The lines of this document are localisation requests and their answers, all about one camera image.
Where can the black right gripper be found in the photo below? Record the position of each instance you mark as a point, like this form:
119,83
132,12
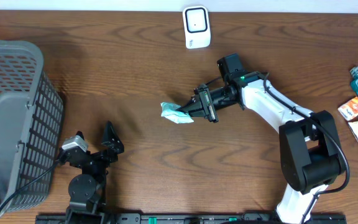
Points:
194,106

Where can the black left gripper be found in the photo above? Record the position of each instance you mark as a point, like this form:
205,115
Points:
112,148

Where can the green wet wipes pack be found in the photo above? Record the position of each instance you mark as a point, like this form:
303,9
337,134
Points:
169,111

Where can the orange snack packet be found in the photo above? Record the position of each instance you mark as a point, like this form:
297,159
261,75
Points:
349,110

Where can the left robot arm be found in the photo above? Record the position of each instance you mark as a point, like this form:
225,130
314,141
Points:
87,190

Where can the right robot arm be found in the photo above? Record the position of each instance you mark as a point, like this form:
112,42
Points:
311,156

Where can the white barcode scanner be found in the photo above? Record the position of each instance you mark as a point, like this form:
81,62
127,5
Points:
196,26

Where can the grey plastic basket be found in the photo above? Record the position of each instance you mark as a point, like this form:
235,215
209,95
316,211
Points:
31,116

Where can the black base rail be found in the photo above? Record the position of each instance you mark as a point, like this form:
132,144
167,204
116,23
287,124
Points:
135,218

